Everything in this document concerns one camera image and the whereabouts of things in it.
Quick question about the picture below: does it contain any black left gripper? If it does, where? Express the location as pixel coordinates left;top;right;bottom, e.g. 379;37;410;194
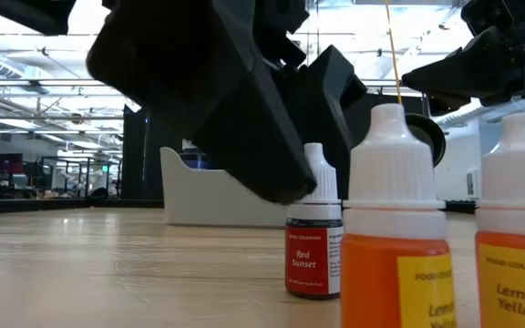
0;0;368;205

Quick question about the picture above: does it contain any white plastic bin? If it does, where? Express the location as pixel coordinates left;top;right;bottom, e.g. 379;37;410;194
160;146;291;229

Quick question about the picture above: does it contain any yellow cable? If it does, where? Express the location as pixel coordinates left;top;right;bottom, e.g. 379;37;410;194
384;0;403;106

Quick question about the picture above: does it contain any small Red Sunset coloring bottle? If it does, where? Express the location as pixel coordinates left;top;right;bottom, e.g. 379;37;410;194
283;142;345;301

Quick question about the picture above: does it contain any red-screen monitor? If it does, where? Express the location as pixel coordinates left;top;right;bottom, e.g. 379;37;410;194
0;152;25;176

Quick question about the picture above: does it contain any black partition panel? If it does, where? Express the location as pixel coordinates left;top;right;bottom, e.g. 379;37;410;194
122;105;184;201

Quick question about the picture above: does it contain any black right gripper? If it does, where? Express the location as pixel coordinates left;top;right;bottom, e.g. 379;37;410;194
401;0;525;118

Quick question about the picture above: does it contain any small Lemon Yellow coloring bottle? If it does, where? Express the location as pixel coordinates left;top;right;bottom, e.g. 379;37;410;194
474;111;525;328
340;103;458;328

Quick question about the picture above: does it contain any black aluminium table frame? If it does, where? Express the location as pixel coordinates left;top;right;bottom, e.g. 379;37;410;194
0;196;478;216

